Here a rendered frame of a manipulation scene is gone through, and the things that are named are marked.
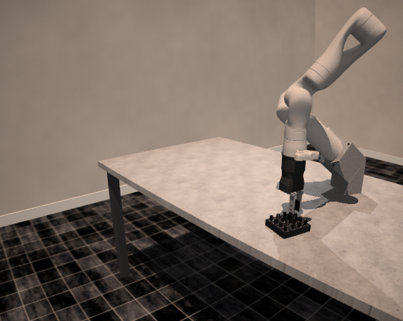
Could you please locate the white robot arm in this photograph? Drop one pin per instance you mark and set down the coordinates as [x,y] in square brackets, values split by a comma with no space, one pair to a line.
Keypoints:
[297,102]

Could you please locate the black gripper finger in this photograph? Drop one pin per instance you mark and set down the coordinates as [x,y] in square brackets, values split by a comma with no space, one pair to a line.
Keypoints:
[298,200]
[292,202]

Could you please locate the black knob box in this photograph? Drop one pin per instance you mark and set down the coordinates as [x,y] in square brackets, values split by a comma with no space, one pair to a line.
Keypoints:
[287,228]

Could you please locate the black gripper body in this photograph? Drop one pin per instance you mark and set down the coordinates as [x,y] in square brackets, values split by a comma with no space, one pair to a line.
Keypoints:
[294,157]

